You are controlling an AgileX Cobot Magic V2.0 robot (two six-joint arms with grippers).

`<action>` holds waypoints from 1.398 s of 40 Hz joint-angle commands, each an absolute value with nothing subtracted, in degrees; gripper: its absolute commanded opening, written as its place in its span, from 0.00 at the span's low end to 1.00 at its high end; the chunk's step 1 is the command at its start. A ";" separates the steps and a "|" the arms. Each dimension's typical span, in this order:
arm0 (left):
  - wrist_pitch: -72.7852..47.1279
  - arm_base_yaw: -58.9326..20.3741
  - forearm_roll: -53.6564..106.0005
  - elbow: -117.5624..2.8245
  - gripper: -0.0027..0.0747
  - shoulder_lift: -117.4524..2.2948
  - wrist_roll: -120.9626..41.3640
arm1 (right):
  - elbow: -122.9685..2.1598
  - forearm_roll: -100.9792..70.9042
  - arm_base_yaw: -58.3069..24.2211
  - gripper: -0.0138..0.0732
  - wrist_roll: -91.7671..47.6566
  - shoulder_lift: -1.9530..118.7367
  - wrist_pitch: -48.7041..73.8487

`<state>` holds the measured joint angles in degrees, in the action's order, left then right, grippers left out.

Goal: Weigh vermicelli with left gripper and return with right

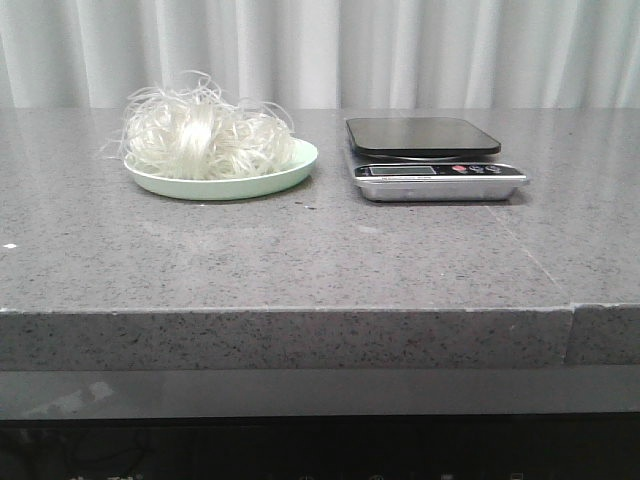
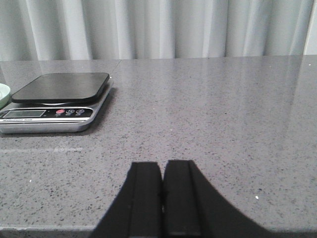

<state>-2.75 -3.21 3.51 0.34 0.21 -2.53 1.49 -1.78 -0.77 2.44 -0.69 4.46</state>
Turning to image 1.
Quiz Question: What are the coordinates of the white vermicelli noodle bundle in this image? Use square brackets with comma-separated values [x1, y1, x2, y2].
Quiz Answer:
[102, 70, 295, 181]

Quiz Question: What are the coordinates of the silver black kitchen scale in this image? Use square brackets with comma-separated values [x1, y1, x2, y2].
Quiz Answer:
[346, 117, 528, 202]

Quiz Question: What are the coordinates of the pale green round plate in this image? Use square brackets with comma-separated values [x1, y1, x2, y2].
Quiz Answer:
[124, 139, 318, 201]

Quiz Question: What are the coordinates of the white pleated curtain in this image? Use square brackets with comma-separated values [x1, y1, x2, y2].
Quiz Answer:
[1, 1, 639, 108]

